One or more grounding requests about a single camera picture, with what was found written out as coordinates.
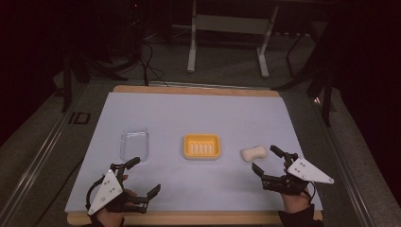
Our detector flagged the person's right hand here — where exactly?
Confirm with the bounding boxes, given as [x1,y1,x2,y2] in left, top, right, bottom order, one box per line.
[281,159,312,215]

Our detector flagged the aluminium floor rail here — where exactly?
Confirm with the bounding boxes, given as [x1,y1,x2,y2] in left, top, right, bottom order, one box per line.
[310,96,376,227]
[0,84,87,227]

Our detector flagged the black stand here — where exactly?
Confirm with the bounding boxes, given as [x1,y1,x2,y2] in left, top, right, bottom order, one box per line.
[271,18,337,128]
[60,51,83,114]

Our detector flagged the yellow soap dish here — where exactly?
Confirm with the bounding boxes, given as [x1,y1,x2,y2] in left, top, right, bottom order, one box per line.
[183,132,222,161]

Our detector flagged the person's left hand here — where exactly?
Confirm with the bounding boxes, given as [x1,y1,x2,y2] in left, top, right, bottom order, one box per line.
[95,174,138,227]

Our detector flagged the clear plastic lid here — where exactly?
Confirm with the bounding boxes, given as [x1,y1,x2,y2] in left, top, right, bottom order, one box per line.
[118,128,150,163]

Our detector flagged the light blue mat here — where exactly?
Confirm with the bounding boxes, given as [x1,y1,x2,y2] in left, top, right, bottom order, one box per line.
[64,91,323,214]

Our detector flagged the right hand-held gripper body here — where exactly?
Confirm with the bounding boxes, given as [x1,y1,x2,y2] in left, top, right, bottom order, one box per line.
[260,151,336,196]

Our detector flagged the black floor bracket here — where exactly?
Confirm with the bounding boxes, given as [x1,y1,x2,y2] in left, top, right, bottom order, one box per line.
[67,111,92,126]

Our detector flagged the wooden table board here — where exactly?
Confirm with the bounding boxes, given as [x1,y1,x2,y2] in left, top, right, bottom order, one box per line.
[65,84,324,227]

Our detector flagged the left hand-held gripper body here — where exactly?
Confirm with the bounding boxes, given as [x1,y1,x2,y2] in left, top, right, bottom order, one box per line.
[85,163,149,217]

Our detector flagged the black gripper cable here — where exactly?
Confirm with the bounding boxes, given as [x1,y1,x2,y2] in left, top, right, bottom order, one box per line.
[84,183,101,210]
[305,181,318,203]

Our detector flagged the black floor cable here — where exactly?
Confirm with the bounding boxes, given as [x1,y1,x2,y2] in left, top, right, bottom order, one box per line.
[137,40,170,88]

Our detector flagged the cream bar of soap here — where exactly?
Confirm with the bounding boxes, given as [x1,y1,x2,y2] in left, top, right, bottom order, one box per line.
[240,144,269,163]

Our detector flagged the white metal stand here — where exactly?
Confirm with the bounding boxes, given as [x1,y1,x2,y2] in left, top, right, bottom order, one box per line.
[186,0,281,79]

